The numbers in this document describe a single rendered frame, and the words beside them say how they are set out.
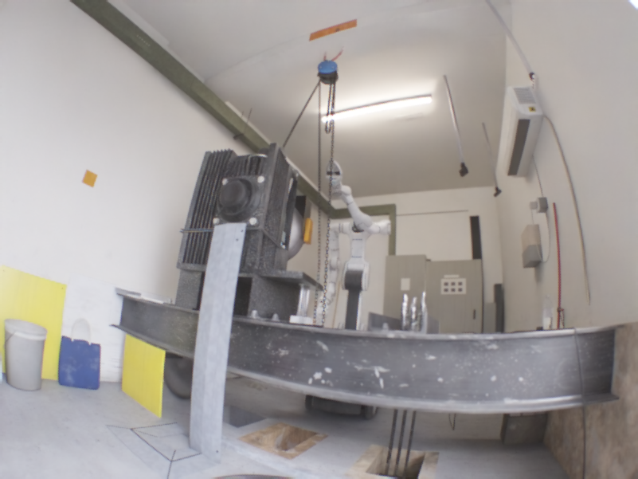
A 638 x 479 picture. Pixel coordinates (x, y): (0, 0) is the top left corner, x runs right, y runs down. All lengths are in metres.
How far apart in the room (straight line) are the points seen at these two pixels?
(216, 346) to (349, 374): 0.54
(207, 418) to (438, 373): 0.92
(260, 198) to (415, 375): 1.07
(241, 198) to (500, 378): 1.33
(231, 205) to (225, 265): 0.34
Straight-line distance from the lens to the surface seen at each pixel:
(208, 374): 1.26
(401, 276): 4.21
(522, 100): 2.19
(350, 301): 2.27
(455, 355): 1.02
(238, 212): 1.45
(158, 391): 1.76
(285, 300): 1.53
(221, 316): 1.22
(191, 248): 1.63
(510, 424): 1.84
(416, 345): 1.02
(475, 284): 4.13
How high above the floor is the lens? 0.67
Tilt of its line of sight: 17 degrees up
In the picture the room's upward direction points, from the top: 6 degrees clockwise
